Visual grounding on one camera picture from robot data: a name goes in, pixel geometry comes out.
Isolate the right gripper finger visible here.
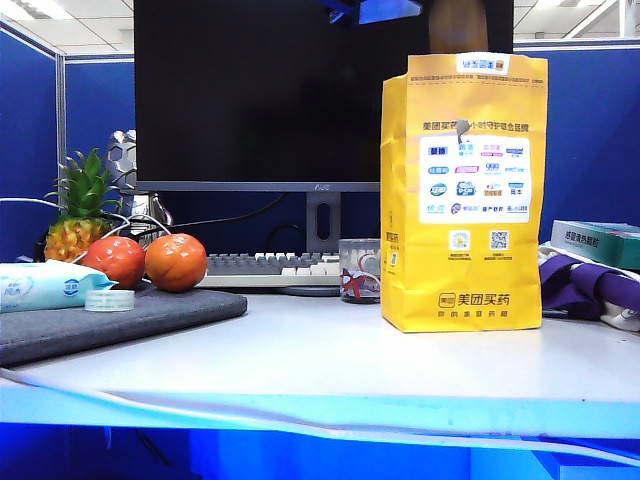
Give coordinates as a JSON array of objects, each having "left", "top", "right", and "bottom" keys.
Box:
[{"left": 323, "top": 0, "right": 423, "bottom": 26}]

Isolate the brown green kiwifruit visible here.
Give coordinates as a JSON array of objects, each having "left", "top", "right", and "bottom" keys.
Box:
[{"left": 428, "top": 0, "right": 489, "bottom": 55}]

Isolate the yellow paper bag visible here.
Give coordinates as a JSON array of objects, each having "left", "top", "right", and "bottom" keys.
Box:
[{"left": 380, "top": 49, "right": 550, "bottom": 335}]

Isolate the black computer monitor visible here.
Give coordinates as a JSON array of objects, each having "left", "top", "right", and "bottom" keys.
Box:
[{"left": 133, "top": 0, "right": 515, "bottom": 194}]

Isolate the grey monitor stand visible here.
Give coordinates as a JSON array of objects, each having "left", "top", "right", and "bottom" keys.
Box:
[{"left": 279, "top": 192, "right": 346, "bottom": 298}]

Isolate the clear glass cup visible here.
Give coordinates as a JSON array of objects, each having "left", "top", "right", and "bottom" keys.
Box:
[{"left": 338, "top": 238, "right": 384, "bottom": 305}]

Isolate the grey white keyboard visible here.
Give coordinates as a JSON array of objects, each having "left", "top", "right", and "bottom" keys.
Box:
[{"left": 196, "top": 251, "right": 346, "bottom": 290}]

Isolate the orange red tomato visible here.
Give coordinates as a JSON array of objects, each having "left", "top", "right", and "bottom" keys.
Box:
[
  {"left": 79, "top": 236, "right": 147, "bottom": 291},
  {"left": 144, "top": 233, "right": 209, "bottom": 294}
]

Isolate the teal cardboard box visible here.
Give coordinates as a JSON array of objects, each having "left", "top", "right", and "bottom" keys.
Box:
[{"left": 549, "top": 219, "right": 640, "bottom": 272}]

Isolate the purple cloth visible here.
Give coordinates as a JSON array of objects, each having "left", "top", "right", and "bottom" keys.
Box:
[{"left": 538, "top": 251, "right": 640, "bottom": 324}]

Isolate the small pineapple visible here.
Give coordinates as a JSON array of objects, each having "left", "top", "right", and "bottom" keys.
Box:
[{"left": 43, "top": 148, "right": 124, "bottom": 264}]

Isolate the clear tape roll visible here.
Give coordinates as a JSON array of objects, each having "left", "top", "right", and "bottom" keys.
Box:
[{"left": 84, "top": 288, "right": 137, "bottom": 314}]

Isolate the white patterned cloth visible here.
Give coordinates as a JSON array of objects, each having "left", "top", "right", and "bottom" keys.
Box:
[{"left": 598, "top": 298, "right": 640, "bottom": 334}]

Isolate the grey felt mat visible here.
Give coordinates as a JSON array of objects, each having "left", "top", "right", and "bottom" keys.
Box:
[{"left": 0, "top": 281, "right": 249, "bottom": 368}]

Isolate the blue wet wipes pack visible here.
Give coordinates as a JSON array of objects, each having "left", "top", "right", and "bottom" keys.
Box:
[{"left": 0, "top": 259, "right": 119, "bottom": 315}]

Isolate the black cable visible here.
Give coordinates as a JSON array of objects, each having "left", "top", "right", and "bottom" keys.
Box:
[{"left": 130, "top": 192, "right": 291, "bottom": 237}]

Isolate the grey partition post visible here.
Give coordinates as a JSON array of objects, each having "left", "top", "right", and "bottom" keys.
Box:
[{"left": 55, "top": 53, "right": 69, "bottom": 211}]

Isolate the white cable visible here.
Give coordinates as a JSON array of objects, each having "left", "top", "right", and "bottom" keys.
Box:
[{"left": 0, "top": 197, "right": 174, "bottom": 265}]

